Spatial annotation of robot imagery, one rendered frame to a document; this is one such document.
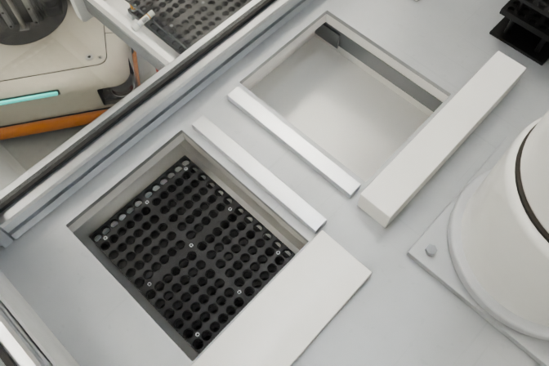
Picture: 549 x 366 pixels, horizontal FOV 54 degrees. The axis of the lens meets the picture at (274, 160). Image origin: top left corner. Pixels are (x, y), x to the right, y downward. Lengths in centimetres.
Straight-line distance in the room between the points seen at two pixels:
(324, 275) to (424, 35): 43
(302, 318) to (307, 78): 47
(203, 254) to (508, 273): 38
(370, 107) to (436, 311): 39
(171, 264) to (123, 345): 13
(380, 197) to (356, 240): 6
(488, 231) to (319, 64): 49
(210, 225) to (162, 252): 7
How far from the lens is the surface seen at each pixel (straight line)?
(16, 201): 74
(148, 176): 88
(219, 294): 72
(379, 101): 95
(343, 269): 67
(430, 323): 69
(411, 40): 89
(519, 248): 58
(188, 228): 76
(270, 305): 66
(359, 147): 90
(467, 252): 68
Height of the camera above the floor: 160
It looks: 61 degrees down
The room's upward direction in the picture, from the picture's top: straight up
